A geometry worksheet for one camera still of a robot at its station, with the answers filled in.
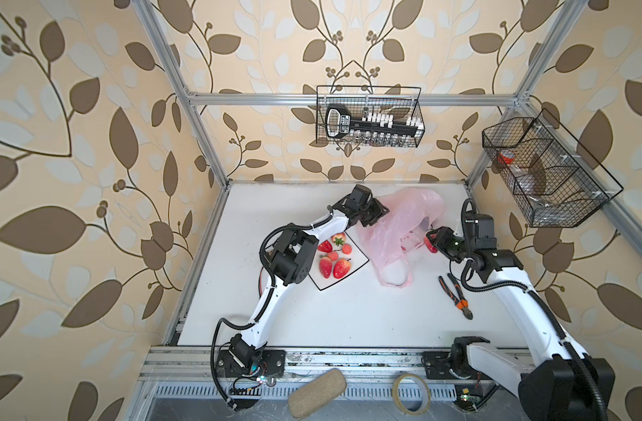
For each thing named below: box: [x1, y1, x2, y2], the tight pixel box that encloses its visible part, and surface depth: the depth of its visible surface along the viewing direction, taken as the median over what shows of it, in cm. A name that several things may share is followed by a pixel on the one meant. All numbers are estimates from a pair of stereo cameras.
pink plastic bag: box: [356, 187, 447, 288], surface depth 96 cm
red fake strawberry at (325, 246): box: [317, 239, 333, 253], surface depth 98 cm
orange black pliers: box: [438, 272, 473, 321], surface depth 86 cm
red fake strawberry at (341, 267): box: [333, 257, 352, 279], surface depth 91 cm
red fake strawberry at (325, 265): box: [319, 256, 333, 279], surface depth 92 cm
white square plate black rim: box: [308, 231, 371, 292], surface depth 94 cm
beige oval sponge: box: [287, 368, 348, 420], surface depth 69 cm
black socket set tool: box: [325, 103, 426, 145], surface depth 86 cm
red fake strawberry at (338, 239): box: [331, 232, 347, 247], surface depth 98 cm
